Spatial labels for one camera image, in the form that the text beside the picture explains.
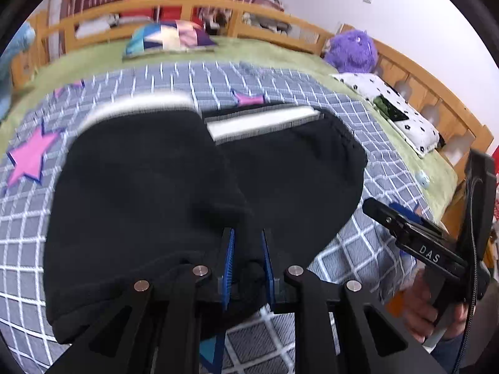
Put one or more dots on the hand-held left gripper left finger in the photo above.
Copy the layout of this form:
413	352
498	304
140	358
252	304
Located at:
230	265

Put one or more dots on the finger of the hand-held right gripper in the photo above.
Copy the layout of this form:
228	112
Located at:
413	216
380	209

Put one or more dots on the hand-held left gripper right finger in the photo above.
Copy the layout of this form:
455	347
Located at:
269	265

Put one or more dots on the black pants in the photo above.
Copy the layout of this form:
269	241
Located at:
156	210

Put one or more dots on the person's right hand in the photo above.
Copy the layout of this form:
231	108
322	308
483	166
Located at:
419	311

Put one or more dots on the small light blue object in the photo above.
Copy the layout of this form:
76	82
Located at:
423	179

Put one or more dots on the white flower-print pillow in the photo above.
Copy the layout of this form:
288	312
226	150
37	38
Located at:
405	124

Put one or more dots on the black and green small item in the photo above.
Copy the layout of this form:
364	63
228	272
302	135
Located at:
391	108

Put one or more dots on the person's blue trousers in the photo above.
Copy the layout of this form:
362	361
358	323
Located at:
444	356

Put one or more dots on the purple plush toy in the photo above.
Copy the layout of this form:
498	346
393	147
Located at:
353	52

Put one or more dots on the green fleece blanket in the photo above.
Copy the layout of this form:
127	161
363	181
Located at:
273	52

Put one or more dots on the grey checked star quilt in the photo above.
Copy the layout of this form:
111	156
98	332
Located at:
23	233

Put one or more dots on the pile of cardboard boxes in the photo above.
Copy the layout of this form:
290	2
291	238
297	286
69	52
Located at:
269	17

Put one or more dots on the geometric patterned pillow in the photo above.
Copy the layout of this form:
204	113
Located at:
171	39

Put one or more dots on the white cushion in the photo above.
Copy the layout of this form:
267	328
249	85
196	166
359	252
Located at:
113	23

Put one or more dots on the light blue plush blanket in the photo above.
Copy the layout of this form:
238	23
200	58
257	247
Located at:
13	70

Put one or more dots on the wooden bed frame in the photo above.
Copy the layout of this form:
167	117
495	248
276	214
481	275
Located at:
393	62

